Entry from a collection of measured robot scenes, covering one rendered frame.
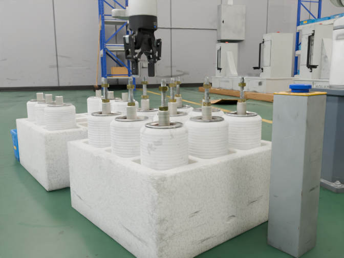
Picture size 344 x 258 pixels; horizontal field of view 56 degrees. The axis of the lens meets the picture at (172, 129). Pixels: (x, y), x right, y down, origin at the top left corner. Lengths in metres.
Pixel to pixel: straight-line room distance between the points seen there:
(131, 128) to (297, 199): 0.35
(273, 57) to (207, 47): 3.67
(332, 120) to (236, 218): 0.48
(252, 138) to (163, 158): 0.25
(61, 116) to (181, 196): 0.58
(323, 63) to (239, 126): 2.91
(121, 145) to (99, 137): 0.11
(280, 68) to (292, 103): 3.62
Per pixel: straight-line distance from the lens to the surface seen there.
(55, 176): 1.06
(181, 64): 7.46
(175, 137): 0.60
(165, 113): 0.62
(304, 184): 0.66
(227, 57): 5.41
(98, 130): 0.80
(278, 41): 4.24
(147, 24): 0.86
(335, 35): 1.10
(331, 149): 1.08
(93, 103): 1.37
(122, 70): 6.66
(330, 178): 1.10
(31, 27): 7.16
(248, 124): 0.76
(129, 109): 0.72
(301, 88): 0.64
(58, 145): 1.04
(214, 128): 0.67
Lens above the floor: 0.36
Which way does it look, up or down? 10 degrees down
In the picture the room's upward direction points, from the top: 1 degrees counter-clockwise
